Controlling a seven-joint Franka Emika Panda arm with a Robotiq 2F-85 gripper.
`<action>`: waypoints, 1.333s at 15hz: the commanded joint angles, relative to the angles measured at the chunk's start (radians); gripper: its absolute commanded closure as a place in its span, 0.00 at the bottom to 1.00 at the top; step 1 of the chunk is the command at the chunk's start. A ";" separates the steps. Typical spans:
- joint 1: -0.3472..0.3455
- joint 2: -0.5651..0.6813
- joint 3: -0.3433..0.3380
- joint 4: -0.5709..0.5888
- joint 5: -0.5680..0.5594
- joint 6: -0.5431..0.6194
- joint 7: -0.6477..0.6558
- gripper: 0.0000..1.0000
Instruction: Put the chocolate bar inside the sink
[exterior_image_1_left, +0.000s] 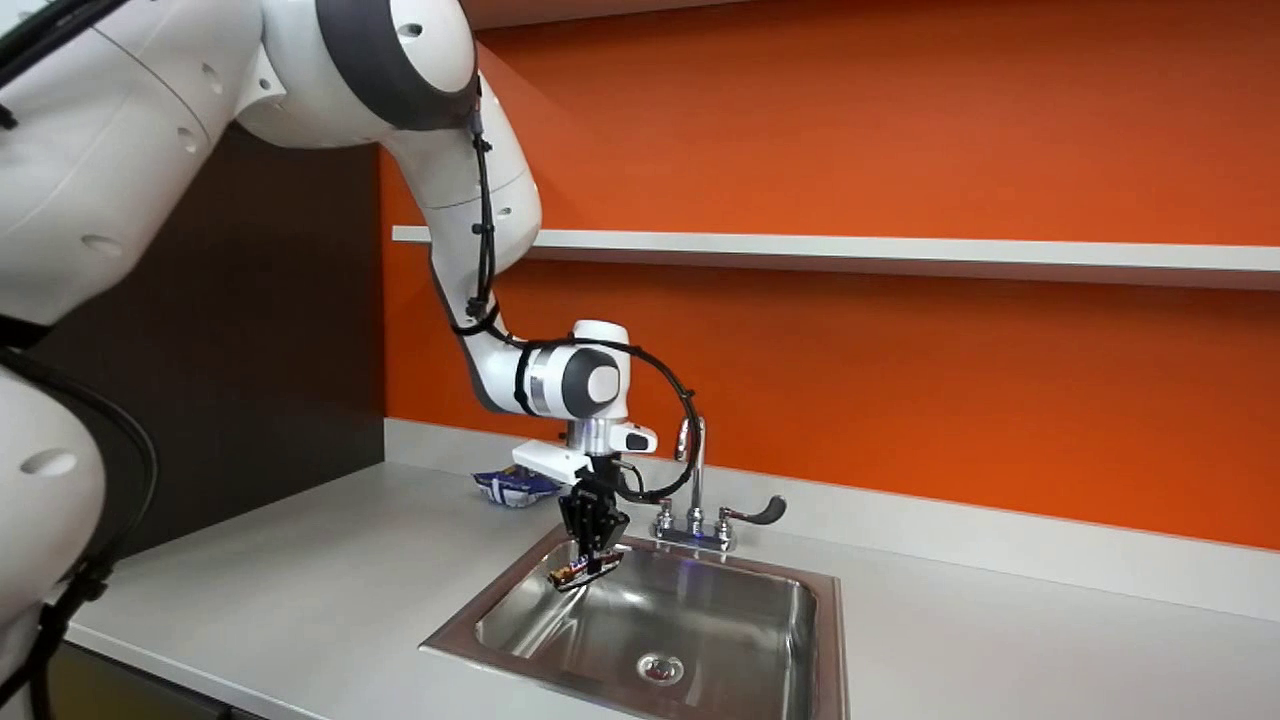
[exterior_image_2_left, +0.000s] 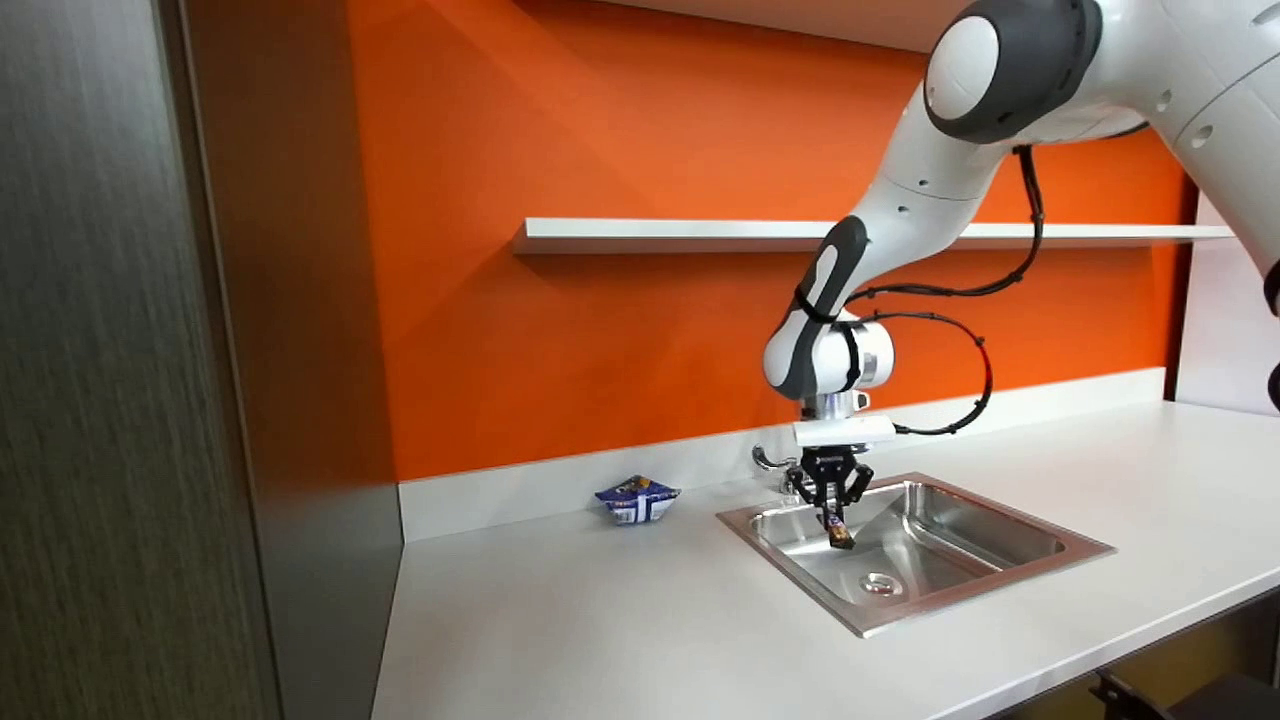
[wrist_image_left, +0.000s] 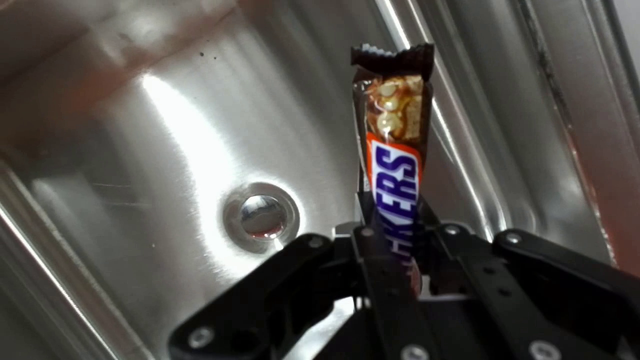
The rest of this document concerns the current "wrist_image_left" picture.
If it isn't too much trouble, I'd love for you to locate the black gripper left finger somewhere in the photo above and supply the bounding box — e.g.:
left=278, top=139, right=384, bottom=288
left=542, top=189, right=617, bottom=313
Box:
left=168, top=224, right=436, bottom=360

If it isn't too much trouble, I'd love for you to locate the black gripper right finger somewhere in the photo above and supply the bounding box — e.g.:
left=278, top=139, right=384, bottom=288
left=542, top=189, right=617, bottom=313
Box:
left=427, top=220, right=640, bottom=360

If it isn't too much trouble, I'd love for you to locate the Snickers chocolate bar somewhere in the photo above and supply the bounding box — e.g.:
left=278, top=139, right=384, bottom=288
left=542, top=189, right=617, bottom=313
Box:
left=351, top=41, right=439, bottom=296

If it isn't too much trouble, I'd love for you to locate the stainless steel sink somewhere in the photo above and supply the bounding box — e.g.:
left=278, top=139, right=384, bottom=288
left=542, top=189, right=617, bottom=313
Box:
left=0, top=0, right=640, bottom=360

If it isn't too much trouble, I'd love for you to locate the round sink drain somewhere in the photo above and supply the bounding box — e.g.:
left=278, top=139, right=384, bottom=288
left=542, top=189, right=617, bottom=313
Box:
left=222, top=180, right=303, bottom=256

